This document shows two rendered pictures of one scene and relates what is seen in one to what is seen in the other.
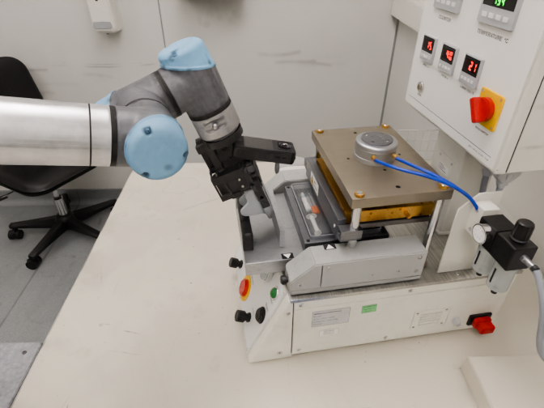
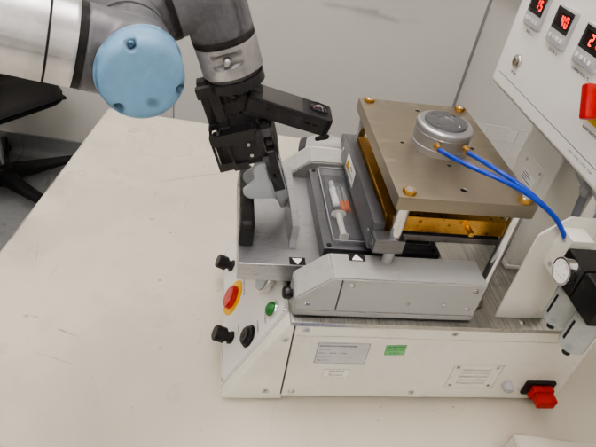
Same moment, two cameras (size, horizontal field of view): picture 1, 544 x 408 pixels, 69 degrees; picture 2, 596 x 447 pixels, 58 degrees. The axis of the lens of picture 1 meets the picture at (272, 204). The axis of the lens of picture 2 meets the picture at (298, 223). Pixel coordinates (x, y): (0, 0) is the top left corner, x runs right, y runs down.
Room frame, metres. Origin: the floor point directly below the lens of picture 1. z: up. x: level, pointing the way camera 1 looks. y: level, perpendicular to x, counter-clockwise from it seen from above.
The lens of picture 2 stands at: (0.00, 0.00, 1.45)
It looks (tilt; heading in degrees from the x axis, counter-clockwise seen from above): 37 degrees down; 358
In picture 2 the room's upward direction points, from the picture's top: 11 degrees clockwise
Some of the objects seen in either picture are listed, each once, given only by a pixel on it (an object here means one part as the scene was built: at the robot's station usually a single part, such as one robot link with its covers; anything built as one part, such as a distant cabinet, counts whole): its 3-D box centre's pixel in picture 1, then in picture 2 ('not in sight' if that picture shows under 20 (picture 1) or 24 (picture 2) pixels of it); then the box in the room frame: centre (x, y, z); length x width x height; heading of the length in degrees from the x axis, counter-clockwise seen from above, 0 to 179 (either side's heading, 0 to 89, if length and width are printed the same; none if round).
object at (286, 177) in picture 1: (316, 184); (351, 174); (0.80, -0.11, 0.97); 0.25 x 0.05 x 0.07; 99
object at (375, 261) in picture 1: (350, 265); (381, 286); (0.53, -0.15, 0.97); 0.26 x 0.05 x 0.07; 99
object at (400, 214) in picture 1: (371, 177); (429, 174); (0.67, -0.20, 1.07); 0.22 x 0.17 x 0.10; 9
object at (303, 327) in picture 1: (355, 265); (387, 292); (0.66, -0.19, 0.84); 0.53 x 0.37 x 0.17; 99
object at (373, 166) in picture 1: (391, 172); (457, 170); (0.66, -0.23, 1.08); 0.31 x 0.24 x 0.13; 9
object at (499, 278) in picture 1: (495, 249); (578, 295); (0.48, -0.36, 1.05); 0.15 x 0.05 x 0.15; 9
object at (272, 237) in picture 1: (309, 219); (335, 218); (0.65, -0.08, 0.97); 0.30 x 0.22 x 0.08; 99
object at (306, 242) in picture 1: (332, 212); (367, 214); (0.66, -0.13, 0.98); 0.20 x 0.17 x 0.03; 9
